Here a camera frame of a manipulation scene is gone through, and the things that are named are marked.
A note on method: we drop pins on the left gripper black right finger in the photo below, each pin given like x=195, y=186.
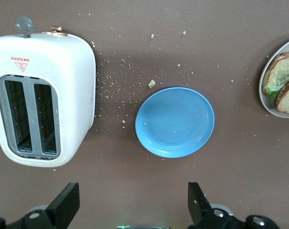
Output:
x=199, y=205

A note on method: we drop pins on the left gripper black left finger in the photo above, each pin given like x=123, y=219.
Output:
x=63, y=205

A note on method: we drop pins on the beige round plate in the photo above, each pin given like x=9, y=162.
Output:
x=269, y=105

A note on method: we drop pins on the green lettuce leaf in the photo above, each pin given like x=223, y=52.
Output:
x=272, y=91

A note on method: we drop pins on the blue round plate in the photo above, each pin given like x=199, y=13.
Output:
x=175, y=121

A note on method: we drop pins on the white two-slot toaster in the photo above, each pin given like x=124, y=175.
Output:
x=70, y=83

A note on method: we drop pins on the large bread crumb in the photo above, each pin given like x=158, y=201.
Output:
x=151, y=84

